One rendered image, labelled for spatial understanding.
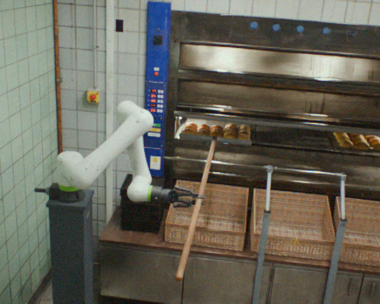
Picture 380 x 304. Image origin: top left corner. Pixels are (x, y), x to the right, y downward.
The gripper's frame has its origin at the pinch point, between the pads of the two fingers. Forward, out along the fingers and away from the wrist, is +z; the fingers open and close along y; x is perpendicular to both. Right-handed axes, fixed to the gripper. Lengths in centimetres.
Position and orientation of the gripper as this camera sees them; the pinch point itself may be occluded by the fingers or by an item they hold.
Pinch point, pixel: (198, 199)
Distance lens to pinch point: 268.5
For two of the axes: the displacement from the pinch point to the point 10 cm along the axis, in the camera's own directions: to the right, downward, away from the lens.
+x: -1.3, 3.4, -9.3
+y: -0.7, 9.3, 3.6
